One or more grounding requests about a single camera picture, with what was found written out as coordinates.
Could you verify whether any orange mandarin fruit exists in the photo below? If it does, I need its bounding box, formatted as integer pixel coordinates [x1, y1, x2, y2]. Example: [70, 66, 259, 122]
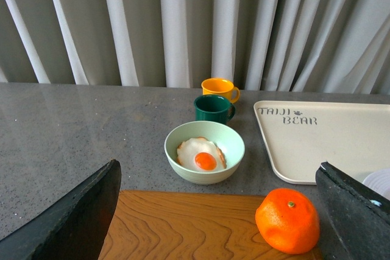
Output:
[255, 188, 320, 255]

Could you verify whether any dark green mug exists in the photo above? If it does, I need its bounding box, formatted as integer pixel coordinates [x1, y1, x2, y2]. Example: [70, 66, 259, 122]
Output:
[194, 94, 236, 125]

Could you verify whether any grey white curtain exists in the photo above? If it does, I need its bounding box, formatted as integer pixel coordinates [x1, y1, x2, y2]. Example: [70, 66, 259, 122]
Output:
[1, 0, 389, 94]

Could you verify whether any yellow mug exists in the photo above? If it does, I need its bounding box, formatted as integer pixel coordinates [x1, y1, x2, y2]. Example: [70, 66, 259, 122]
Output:
[201, 78, 240, 103]

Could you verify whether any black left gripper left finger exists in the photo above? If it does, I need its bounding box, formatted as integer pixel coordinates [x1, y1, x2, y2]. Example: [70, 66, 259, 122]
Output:
[1, 160, 121, 259]

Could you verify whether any fake fried egg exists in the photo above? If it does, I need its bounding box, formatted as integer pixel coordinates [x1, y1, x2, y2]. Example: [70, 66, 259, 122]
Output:
[176, 137, 227, 172]

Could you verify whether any light green bowl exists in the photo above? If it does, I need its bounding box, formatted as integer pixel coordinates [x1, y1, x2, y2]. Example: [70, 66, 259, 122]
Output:
[165, 121, 245, 184]

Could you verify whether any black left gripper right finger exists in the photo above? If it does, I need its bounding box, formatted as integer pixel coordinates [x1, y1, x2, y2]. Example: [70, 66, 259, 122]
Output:
[315, 162, 389, 259]

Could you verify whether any wooden cutting board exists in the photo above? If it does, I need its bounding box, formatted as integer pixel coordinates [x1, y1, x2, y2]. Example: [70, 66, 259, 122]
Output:
[99, 190, 322, 259]

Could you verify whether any cream bear tray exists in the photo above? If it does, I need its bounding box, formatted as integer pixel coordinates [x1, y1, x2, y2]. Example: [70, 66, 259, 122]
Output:
[253, 100, 390, 184]

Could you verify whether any white ridged plate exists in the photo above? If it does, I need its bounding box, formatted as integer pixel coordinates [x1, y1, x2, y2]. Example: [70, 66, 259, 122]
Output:
[363, 168, 390, 199]

